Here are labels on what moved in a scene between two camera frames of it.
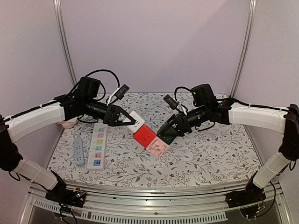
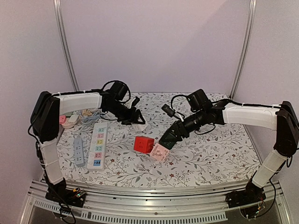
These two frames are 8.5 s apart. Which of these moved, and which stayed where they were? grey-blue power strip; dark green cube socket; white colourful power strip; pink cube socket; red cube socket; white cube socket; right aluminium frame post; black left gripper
Moved: red cube socket; pink cube socket; black left gripper; dark green cube socket; white cube socket
Stayed: right aluminium frame post; white colourful power strip; grey-blue power strip
